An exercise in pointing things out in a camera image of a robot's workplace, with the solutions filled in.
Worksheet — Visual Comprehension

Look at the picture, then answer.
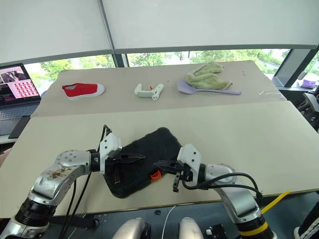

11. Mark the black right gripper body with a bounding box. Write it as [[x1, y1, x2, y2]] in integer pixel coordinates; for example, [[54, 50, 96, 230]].
[[171, 161, 193, 193]]

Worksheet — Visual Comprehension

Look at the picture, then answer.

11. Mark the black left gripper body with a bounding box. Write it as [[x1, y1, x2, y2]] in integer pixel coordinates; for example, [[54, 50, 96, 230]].
[[104, 148, 126, 175]]

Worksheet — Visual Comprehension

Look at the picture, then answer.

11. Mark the black plastic tool case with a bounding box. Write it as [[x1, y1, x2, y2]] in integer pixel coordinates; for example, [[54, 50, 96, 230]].
[[103, 126, 184, 199]]

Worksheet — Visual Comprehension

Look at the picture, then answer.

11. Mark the silver rounded shape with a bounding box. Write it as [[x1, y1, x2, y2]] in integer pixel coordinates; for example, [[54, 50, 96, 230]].
[[177, 217, 204, 239], [111, 217, 151, 239]]

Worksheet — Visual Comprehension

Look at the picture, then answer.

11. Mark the black box with white button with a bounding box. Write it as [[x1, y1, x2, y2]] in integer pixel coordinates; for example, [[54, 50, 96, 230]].
[[205, 223, 228, 239]]

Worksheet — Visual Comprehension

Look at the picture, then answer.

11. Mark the white printed plastic part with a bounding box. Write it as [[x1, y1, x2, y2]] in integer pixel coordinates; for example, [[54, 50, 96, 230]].
[[134, 83, 165, 101]]

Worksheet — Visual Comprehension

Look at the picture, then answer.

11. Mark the purple plastic spatula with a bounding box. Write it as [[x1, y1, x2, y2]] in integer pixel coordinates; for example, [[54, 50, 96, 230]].
[[177, 79, 242, 96]]

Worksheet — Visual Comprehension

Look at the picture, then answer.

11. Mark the red white shoe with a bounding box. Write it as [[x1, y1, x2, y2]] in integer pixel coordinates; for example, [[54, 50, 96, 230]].
[[61, 83, 105, 101]]

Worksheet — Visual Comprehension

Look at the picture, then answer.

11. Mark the green towel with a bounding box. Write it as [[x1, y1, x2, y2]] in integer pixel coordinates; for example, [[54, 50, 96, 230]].
[[186, 62, 234, 91]]

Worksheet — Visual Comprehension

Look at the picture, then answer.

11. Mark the open laptop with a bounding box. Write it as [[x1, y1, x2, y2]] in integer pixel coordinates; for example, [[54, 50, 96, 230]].
[[0, 63, 42, 137]]

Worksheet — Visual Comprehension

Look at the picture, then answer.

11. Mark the dark striped trouser leg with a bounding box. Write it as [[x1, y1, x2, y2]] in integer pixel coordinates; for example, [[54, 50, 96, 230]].
[[293, 199, 319, 239]]

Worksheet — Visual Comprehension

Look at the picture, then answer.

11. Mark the grey office chair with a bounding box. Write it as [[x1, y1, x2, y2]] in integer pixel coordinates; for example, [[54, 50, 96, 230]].
[[296, 91, 319, 125]]

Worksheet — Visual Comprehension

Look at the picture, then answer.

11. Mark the white roller blind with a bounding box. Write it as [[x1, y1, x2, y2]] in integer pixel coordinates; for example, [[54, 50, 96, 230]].
[[0, 0, 115, 65], [101, 0, 319, 54]]

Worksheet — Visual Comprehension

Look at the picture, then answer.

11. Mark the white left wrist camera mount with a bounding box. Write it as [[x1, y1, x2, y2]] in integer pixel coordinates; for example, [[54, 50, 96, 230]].
[[98, 133, 123, 174]]

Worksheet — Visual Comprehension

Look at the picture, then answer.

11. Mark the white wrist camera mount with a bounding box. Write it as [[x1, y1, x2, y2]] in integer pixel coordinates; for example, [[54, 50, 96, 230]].
[[176, 143, 202, 175], [98, 133, 123, 174]]

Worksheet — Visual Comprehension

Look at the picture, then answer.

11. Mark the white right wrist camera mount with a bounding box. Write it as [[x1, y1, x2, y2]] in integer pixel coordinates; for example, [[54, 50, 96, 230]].
[[176, 143, 202, 175]]

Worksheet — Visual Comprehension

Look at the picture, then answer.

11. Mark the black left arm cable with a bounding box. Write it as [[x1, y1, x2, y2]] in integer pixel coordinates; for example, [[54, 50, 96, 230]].
[[59, 123, 113, 239]]

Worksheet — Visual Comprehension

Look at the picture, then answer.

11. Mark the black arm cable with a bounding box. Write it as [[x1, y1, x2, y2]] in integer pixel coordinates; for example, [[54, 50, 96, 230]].
[[181, 172, 264, 200], [59, 123, 113, 239]]

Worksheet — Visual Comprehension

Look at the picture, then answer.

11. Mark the thin white cable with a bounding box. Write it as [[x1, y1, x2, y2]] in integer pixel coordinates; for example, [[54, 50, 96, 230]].
[[161, 205, 177, 239]]

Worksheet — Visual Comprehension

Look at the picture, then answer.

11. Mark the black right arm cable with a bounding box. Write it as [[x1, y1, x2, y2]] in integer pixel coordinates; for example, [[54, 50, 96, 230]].
[[181, 172, 264, 200]]

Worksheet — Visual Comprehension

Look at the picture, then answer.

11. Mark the yellow strap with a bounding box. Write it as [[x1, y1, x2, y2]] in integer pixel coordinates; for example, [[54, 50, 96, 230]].
[[260, 190, 292, 215]]

